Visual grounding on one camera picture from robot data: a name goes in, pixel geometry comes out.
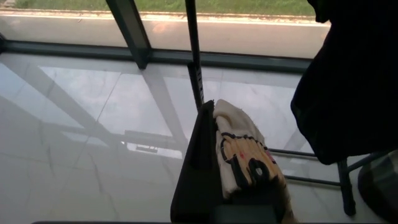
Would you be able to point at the cream printed garment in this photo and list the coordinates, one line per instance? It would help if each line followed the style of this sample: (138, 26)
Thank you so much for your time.
(236, 124)

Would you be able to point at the black garment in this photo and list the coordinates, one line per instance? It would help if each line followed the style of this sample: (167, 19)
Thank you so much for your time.
(351, 93)

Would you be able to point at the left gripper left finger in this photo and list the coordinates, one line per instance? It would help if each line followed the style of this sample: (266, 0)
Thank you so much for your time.
(199, 180)

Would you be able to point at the window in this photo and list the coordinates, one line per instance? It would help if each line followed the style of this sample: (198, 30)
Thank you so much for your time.
(133, 37)

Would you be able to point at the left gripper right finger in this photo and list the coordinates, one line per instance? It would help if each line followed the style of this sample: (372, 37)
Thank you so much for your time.
(258, 205)

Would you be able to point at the black clothes rack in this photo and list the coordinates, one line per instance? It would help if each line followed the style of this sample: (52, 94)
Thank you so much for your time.
(194, 46)

